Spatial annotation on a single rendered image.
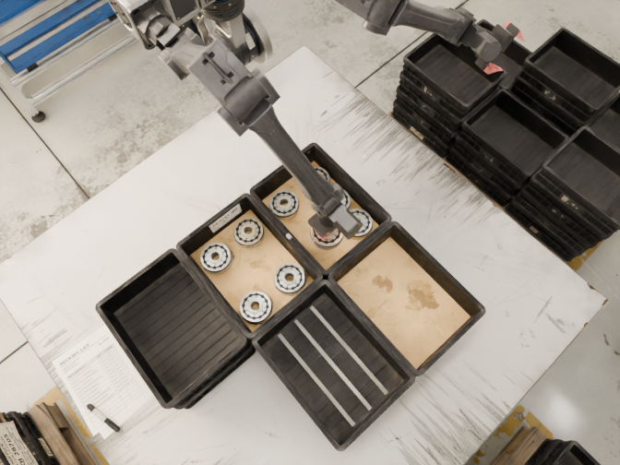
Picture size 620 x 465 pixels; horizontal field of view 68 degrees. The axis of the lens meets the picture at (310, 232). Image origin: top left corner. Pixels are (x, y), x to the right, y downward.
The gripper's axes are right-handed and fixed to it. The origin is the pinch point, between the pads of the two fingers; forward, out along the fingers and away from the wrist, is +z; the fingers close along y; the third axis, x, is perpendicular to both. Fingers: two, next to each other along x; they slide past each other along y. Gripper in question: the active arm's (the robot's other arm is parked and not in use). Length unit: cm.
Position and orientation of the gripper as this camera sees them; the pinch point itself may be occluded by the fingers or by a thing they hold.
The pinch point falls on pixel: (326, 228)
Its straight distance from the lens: 137.4
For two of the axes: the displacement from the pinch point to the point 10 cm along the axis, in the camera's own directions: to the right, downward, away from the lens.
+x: -6.7, -7.1, 2.4
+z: -0.2, 3.3, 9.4
